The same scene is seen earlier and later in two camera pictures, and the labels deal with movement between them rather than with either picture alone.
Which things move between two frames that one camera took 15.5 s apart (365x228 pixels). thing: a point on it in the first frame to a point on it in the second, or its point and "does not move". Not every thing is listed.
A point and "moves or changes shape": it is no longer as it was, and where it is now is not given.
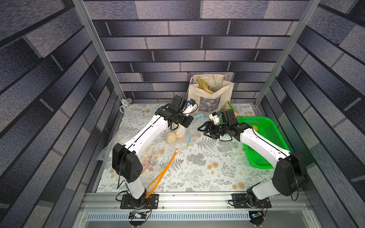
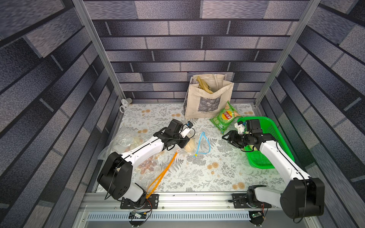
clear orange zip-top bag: [154, 160] does not move
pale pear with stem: [171, 137] moves or changes shape
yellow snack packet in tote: [203, 85] does not move
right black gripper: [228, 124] to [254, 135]
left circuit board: [134, 214] does not move
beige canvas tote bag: [211, 92] does not move
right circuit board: [256, 218] does not move
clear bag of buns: [187, 136] moves or changes shape
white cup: [125, 102] does not move
